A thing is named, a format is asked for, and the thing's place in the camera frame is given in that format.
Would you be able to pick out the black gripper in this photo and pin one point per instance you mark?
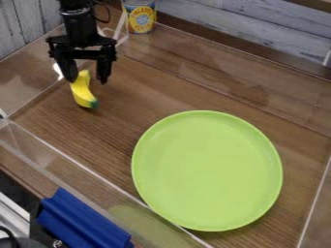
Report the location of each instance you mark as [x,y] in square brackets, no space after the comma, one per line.
[82,43]

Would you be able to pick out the yellow toy banana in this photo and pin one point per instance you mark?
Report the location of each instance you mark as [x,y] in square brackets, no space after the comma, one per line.
[82,93]

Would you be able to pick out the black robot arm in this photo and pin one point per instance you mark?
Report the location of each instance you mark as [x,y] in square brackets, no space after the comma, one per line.
[83,4]

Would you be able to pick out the green round plate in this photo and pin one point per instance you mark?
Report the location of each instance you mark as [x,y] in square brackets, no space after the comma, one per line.
[207,170]

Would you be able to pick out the yellow blue labelled can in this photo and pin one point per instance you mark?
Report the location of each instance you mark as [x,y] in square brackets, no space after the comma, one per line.
[141,12]

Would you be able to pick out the blue plastic block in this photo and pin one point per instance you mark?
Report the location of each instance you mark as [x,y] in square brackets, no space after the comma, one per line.
[78,224]

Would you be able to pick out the clear acrylic corner bracket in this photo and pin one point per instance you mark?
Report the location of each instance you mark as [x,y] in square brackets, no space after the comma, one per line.
[115,30]

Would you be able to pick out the clear acrylic tray wall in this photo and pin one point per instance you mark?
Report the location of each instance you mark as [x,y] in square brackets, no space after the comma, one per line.
[45,170]

